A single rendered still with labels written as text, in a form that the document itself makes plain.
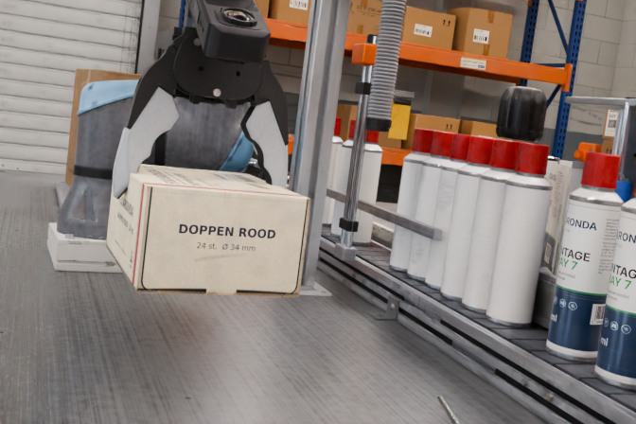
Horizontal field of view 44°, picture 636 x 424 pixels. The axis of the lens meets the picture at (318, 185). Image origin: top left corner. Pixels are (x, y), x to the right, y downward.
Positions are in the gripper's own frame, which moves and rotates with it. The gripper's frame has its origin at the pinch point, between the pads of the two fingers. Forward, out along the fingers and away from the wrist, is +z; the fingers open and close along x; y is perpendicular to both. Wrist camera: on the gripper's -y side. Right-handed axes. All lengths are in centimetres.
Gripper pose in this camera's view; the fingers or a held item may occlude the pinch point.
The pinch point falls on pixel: (202, 203)
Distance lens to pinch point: 65.1
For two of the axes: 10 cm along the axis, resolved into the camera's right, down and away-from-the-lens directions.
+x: -9.2, -0.8, -3.9
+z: -1.2, 9.9, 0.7
